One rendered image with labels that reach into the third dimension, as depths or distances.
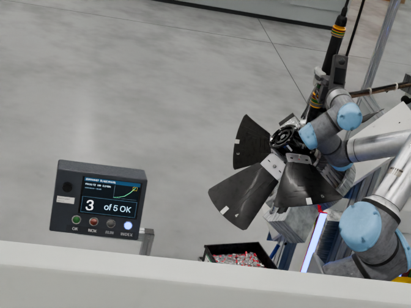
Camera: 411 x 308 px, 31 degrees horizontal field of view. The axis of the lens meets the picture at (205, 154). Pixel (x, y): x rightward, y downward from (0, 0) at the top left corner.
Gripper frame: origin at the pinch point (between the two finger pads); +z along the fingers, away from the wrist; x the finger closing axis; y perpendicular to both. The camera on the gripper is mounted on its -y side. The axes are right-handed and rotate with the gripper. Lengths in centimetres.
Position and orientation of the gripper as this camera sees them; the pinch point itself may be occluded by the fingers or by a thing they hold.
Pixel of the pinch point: (324, 68)
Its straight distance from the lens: 256.4
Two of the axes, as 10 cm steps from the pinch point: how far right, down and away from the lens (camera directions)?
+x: 9.7, 1.3, 2.0
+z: -1.1, -4.8, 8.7
